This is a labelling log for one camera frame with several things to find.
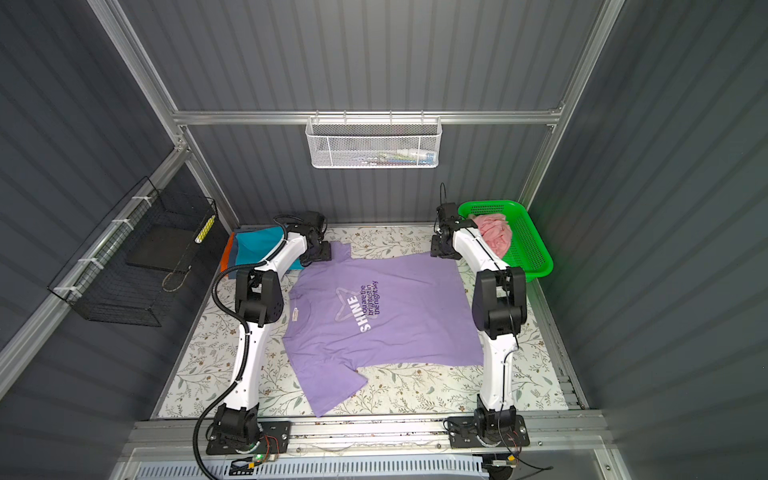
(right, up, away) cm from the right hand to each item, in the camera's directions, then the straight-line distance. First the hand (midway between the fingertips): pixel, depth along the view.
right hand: (446, 251), depth 101 cm
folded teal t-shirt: (-69, +2, +7) cm, 69 cm away
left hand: (-46, -1, +10) cm, 47 cm away
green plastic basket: (+31, 0, +8) cm, 32 cm away
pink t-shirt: (+21, +8, +11) cm, 25 cm away
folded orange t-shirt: (-80, -1, +8) cm, 80 cm away
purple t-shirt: (-31, -20, -4) cm, 37 cm away
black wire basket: (-82, -5, -28) cm, 87 cm away
